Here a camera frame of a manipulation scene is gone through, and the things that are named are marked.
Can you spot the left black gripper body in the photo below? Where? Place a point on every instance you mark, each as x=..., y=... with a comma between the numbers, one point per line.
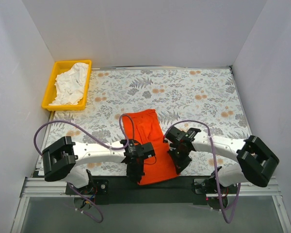
x=135, y=174

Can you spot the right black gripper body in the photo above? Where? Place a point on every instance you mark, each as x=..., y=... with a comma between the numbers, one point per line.
x=178, y=162

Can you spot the orange t shirt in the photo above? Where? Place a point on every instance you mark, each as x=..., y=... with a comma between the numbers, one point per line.
x=144, y=127

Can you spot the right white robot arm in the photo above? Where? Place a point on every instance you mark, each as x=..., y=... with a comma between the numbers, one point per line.
x=254, y=161

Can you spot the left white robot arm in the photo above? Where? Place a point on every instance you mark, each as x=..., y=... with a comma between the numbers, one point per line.
x=64, y=159

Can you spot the floral table mat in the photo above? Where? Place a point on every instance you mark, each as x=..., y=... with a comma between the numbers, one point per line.
x=201, y=98

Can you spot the white t shirt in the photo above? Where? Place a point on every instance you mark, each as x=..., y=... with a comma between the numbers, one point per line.
x=70, y=85

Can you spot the yellow plastic bin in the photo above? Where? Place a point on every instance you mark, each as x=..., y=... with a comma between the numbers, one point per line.
x=50, y=93

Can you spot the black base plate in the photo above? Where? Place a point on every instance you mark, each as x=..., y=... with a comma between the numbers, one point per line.
x=97, y=185

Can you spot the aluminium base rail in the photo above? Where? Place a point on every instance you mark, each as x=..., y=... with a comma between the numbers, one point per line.
x=41, y=187

